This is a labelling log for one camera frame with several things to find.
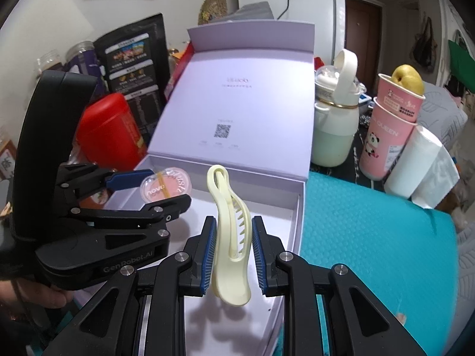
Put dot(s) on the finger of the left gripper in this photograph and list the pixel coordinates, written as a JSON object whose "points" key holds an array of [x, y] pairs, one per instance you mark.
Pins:
{"points": [[85, 179], [161, 211]]}

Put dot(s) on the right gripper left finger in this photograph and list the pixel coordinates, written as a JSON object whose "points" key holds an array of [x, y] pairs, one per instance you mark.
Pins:
{"points": [[144, 310]]}

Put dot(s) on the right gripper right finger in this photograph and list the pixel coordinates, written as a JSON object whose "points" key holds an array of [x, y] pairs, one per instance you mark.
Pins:
{"points": [[327, 311]]}

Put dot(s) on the clear pink blush compact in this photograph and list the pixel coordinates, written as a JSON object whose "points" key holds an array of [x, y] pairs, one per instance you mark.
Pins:
{"points": [[167, 183]]}

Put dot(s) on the cream yellow hair claw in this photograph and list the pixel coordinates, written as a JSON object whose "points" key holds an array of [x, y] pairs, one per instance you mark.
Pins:
{"points": [[234, 238]]}

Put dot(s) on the person left hand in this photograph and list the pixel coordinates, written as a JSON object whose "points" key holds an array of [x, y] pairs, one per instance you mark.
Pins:
{"points": [[18, 294]]}

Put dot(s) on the red plastic canister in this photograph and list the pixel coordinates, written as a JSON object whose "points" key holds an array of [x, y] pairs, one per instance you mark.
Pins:
{"points": [[108, 134]]}

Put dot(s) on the teal bubble mat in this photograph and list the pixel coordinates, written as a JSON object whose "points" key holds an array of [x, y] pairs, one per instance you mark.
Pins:
{"points": [[405, 254]]}

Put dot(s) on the purple label jar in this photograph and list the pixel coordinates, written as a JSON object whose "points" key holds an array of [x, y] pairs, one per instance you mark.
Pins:
{"points": [[81, 58]]}

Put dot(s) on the black snack bag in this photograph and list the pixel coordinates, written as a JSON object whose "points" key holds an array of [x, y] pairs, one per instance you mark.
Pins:
{"points": [[135, 59]]}

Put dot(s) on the lavender open gift box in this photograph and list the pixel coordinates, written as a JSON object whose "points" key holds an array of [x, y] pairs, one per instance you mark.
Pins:
{"points": [[244, 101]]}

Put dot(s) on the near grey leaf chair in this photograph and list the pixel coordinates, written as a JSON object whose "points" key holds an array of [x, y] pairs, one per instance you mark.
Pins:
{"points": [[465, 294]]}

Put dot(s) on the grey leaf chair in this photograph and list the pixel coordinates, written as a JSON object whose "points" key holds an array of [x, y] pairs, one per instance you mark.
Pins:
{"points": [[465, 294], [439, 114]]}

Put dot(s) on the white paper roll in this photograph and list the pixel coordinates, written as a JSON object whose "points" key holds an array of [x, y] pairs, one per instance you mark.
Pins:
{"points": [[425, 171]]}

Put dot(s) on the pink panda cup stack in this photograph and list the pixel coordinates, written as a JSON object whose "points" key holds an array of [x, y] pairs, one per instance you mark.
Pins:
{"points": [[393, 119]]}

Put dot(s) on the woven round fan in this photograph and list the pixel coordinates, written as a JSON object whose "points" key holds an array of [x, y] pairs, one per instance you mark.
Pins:
{"points": [[211, 10]]}

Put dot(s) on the pale green white jug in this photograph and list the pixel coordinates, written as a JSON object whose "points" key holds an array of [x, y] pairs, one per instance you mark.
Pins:
{"points": [[336, 110]]}

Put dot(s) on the far grey leaf chair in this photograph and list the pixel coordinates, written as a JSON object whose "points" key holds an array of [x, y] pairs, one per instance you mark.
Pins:
{"points": [[439, 114]]}

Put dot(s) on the yellow pear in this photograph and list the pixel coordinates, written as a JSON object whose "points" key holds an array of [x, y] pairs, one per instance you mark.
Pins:
{"points": [[407, 77]]}

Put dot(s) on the white refrigerator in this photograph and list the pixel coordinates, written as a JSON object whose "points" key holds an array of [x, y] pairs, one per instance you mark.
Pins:
{"points": [[328, 16]]}

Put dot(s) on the black hanging bag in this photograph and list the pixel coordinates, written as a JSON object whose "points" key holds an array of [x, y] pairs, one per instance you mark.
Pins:
{"points": [[424, 50]]}

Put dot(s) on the brown wooden door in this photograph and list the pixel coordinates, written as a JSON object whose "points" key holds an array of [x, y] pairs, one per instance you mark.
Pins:
{"points": [[363, 26]]}

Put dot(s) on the green tote bag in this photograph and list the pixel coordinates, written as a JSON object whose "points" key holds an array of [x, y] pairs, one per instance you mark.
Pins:
{"points": [[462, 65]]}

